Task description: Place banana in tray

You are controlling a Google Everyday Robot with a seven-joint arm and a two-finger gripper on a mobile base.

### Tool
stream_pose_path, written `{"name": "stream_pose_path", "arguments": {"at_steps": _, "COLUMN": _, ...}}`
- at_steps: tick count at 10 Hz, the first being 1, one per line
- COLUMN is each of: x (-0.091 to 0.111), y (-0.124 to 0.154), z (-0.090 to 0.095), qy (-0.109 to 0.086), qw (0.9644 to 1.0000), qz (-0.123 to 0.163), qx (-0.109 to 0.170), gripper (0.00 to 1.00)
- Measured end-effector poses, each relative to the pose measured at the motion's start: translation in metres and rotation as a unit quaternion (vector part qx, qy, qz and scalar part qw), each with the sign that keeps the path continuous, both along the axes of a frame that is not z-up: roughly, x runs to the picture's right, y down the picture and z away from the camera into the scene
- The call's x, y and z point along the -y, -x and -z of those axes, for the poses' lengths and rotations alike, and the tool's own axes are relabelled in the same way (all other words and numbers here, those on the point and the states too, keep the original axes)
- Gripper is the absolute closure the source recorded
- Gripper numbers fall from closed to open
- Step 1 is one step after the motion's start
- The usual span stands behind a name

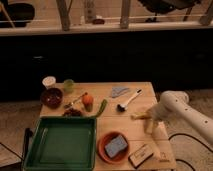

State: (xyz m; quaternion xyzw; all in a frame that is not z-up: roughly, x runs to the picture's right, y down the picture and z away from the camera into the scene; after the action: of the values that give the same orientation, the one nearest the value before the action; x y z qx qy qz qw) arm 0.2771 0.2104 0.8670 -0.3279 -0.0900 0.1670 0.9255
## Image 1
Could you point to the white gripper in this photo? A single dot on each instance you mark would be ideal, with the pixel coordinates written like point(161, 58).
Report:
point(158, 112)

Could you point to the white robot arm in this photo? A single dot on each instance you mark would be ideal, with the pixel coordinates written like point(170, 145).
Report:
point(177, 102)

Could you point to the green plastic tray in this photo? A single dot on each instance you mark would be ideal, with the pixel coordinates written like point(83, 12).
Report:
point(62, 144)

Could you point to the wooden block with label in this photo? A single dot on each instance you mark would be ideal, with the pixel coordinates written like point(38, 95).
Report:
point(140, 155)

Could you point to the grey cloth piece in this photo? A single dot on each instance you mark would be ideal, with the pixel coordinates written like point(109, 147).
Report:
point(118, 91)

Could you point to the blue sponge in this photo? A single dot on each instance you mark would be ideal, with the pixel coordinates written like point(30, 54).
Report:
point(115, 146)

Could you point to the green bean pod toy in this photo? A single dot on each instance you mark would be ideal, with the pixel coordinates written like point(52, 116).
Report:
point(101, 108)

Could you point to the orange bowl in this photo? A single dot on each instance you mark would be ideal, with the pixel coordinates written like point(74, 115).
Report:
point(105, 139)

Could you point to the dark brown food toy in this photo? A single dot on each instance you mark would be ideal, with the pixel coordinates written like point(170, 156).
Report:
point(72, 112)

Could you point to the green cup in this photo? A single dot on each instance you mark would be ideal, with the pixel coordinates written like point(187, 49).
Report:
point(68, 85)

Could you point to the dark red bowl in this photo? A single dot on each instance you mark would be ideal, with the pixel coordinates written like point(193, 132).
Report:
point(51, 97)

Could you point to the white cup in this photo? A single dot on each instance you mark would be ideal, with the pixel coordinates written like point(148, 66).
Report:
point(49, 81)

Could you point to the black chair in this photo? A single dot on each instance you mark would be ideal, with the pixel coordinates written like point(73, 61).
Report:
point(20, 13)

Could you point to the white handled brush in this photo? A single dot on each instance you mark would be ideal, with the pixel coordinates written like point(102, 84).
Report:
point(123, 106)

